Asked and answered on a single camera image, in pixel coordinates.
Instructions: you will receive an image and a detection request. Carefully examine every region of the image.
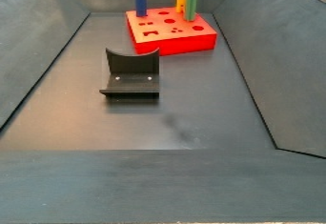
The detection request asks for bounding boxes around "black curved fixture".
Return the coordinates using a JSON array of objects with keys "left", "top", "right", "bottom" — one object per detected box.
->
[{"left": 99, "top": 50, "right": 160, "bottom": 96}]

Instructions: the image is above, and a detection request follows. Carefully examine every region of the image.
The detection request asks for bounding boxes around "red block with shaped holes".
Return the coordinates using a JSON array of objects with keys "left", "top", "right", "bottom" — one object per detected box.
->
[{"left": 125, "top": 8, "right": 218, "bottom": 55}]

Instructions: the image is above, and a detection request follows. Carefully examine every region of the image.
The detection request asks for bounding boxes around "green star peg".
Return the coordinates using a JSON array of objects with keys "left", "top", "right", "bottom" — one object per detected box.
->
[{"left": 183, "top": 0, "right": 197, "bottom": 21}]

